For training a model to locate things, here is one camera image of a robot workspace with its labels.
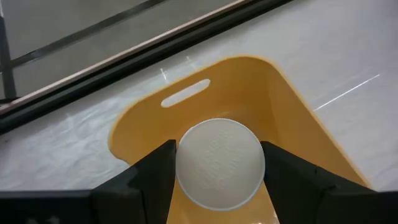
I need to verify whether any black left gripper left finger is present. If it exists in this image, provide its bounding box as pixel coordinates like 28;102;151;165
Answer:
91;139;177;224

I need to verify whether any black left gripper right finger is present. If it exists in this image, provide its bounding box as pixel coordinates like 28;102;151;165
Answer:
260;141;379;224

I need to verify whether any wooden table border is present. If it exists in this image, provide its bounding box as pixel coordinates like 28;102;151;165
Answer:
0;0;249;110

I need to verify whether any orange pill bottle white cap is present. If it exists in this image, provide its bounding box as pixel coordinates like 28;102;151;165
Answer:
175;118;266;212

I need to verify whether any yellow plastic bin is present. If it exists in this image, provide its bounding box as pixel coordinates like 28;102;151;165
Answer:
108;55;371;224

